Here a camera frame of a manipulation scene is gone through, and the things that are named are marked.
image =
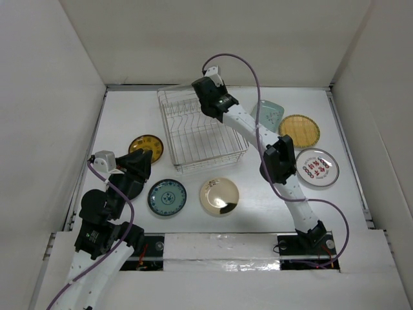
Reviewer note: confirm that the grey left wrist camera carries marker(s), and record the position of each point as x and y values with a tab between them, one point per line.
104	161

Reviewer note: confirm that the light green rectangular dish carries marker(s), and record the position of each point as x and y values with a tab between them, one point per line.
270	116

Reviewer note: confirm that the metal wire dish rack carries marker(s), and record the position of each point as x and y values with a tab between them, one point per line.
195	141

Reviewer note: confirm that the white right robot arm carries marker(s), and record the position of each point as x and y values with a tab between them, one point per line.
278	161

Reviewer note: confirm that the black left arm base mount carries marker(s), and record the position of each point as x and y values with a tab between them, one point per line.
149	257

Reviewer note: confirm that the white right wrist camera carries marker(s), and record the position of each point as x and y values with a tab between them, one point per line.
214	74

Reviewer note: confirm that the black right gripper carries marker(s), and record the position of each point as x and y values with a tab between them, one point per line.
222	88

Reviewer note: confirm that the yellow brown patterned plate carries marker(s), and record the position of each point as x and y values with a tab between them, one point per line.
147	143

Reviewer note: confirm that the yellow woven pattern plate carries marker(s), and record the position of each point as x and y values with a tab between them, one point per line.
303	130

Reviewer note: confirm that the cream plate brown smear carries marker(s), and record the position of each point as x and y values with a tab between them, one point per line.
219	196

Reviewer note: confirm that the blue floral round plate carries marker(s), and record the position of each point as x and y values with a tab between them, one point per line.
167	197

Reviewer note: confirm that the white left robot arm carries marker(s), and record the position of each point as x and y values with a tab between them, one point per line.
107	235

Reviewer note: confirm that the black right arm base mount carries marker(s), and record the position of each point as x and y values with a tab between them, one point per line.
293	255

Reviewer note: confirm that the white plate red characters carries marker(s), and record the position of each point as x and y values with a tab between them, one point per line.
317	167

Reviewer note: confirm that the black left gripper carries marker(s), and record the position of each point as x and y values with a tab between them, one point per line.
135	165

